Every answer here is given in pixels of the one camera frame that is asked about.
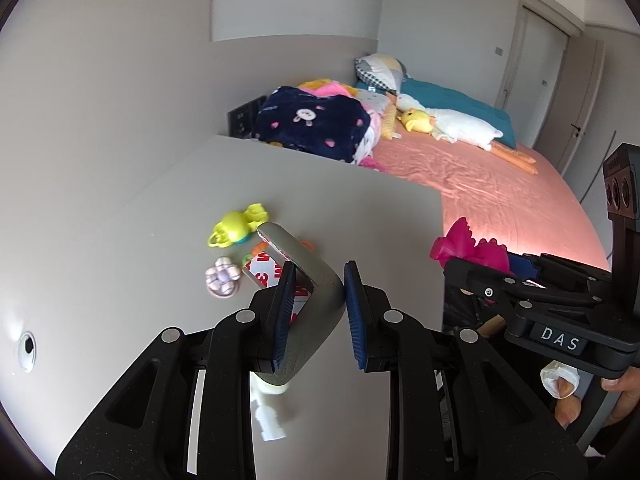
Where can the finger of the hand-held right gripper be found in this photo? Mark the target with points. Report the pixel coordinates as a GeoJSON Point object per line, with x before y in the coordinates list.
{"type": "Point", "coordinates": [550, 267]}
{"type": "Point", "coordinates": [480, 282]}

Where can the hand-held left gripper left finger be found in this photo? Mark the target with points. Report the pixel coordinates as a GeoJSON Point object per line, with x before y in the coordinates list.
{"type": "Point", "coordinates": [282, 315]}

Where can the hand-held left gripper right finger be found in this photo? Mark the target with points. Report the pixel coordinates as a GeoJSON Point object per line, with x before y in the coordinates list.
{"type": "Point", "coordinates": [356, 320]}

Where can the pink plastic toy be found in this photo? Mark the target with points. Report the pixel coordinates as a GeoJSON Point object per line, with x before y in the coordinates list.
{"type": "Point", "coordinates": [462, 245]}

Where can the grey bent plate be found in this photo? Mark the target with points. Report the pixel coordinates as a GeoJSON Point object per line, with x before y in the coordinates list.
{"type": "Point", "coordinates": [320, 285]}

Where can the person's right hand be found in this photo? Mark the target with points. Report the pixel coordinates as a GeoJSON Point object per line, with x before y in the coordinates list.
{"type": "Point", "coordinates": [567, 407]}

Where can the white tape roll red print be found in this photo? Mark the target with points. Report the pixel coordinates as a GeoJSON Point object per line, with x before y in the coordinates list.
{"type": "Point", "coordinates": [260, 272]}

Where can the pink bed sheet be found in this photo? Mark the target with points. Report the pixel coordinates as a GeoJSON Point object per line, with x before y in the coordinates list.
{"type": "Point", "coordinates": [500, 200]}

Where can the yellow-green plastic toy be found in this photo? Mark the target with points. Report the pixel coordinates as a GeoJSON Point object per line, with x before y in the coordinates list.
{"type": "Point", "coordinates": [232, 225]}

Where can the white toy figure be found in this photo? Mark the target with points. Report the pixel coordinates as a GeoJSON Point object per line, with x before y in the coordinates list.
{"type": "Point", "coordinates": [267, 417]}

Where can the white goose plush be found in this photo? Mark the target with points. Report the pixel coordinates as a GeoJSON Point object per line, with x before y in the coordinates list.
{"type": "Point", "coordinates": [465, 127]}

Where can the small pink plush item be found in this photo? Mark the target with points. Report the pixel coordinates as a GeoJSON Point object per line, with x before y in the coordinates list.
{"type": "Point", "coordinates": [372, 164]}

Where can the yellow duck plush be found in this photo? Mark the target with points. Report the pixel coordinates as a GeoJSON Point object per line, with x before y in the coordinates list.
{"type": "Point", "coordinates": [417, 121]}

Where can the long yellow plush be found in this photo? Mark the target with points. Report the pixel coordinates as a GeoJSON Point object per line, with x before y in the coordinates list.
{"type": "Point", "coordinates": [389, 125]}

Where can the teal blanket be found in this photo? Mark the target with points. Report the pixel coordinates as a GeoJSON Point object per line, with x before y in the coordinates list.
{"type": "Point", "coordinates": [450, 97]}

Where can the navy printed blanket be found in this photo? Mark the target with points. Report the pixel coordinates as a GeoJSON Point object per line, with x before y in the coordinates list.
{"type": "Point", "coordinates": [310, 120]}

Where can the grey room door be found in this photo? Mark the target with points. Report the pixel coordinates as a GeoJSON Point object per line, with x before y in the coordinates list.
{"type": "Point", "coordinates": [540, 70]}

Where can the pink and yellow plush toy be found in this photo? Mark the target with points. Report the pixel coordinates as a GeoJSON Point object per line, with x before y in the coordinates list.
{"type": "Point", "coordinates": [325, 89]}

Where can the patchwork pillow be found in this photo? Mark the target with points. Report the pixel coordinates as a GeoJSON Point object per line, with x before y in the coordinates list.
{"type": "Point", "coordinates": [380, 70]}

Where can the grey headboard panel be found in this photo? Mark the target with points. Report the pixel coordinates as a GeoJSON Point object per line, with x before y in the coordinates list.
{"type": "Point", "coordinates": [300, 55]}

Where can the black wall socket panel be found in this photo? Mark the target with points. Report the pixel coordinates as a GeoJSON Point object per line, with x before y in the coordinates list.
{"type": "Point", "coordinates": [242, 117]}

